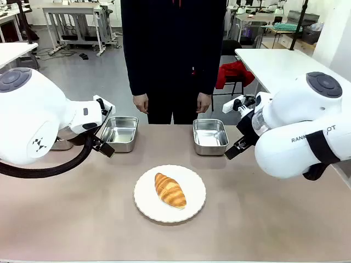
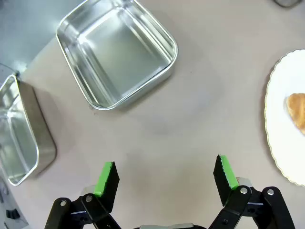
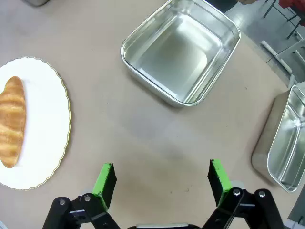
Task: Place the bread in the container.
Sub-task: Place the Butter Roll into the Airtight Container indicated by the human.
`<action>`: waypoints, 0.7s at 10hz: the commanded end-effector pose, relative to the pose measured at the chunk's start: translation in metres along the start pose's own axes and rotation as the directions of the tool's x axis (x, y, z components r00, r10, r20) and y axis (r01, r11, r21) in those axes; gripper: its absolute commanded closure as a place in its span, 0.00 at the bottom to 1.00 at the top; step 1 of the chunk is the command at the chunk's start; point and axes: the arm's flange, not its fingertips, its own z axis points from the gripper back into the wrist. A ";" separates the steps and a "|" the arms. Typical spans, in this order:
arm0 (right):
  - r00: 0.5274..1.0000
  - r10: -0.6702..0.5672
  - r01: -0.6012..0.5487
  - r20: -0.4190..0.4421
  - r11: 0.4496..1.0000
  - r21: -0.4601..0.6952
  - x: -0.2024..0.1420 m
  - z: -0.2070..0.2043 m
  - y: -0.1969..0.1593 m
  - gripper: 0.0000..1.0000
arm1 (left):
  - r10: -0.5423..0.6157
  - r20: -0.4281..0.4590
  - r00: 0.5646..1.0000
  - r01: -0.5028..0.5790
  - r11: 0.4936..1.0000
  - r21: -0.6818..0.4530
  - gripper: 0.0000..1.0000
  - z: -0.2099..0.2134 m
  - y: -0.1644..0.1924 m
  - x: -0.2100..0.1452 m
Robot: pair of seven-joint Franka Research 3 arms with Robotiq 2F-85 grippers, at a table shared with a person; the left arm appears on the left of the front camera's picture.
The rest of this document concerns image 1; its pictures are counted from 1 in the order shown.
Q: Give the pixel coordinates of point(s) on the black chair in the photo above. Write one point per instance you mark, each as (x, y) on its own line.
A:
(230, 47)

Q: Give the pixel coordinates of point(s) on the person's left forearm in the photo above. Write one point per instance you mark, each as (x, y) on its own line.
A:
(208, 79)

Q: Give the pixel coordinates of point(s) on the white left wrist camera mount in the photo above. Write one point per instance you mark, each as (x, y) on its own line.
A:
(105, 102)

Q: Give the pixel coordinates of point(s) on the person's right forearm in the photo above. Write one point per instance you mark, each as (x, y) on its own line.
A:
(138, 79)

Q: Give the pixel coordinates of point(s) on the teal green tray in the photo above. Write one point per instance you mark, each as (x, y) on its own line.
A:
(285, 26)

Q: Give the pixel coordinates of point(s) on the rectangular steel container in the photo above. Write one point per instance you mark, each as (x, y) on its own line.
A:
(62, 145)
(122, 132)
(210, 137)

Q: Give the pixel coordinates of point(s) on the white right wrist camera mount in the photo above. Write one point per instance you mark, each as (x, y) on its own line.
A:
(230, 105)

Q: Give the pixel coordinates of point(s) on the grey workshop desk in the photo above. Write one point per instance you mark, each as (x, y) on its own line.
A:
(68, 9)

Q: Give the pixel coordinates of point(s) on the person's right hand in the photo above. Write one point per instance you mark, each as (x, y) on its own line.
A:
(141, 102)

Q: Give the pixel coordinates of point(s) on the person in dark clothes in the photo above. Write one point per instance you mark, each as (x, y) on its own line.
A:
(172, 54)

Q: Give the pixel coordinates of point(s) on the golden brown croissant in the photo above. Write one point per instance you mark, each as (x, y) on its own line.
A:
(170, 191)

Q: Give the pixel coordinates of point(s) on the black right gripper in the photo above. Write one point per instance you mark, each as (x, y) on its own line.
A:
(246, 127)

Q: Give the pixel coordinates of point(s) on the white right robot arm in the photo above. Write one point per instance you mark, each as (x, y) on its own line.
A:
(296, 115)

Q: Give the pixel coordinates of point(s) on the small black floor object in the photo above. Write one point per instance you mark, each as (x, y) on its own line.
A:
(83, 56)

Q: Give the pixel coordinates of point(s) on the black tripod pole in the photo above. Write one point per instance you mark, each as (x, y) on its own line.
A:
(299, 24)

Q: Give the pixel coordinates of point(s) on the white scalloped round plate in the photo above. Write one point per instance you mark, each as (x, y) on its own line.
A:
(146, 197)

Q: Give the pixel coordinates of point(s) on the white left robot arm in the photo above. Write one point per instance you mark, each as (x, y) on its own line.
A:
(30, 115)

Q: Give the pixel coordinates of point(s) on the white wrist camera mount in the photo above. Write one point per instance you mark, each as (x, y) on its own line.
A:
(230, 105)
(105, 102)

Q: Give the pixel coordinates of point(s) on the grey storage crate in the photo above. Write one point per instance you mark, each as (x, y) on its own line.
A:
(311, 34)

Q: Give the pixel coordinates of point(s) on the large white side table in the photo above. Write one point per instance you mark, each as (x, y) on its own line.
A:
(274, 68)

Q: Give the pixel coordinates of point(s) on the red cloth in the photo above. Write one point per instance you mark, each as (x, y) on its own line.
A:
(233, 75)

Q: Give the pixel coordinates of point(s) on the white power strip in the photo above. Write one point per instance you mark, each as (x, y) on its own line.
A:
(53, 50)

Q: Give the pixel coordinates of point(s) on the person's left hand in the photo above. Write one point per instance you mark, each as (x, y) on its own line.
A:
(204, 102)

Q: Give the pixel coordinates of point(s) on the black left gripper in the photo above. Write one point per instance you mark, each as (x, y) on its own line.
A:
(99, 134)

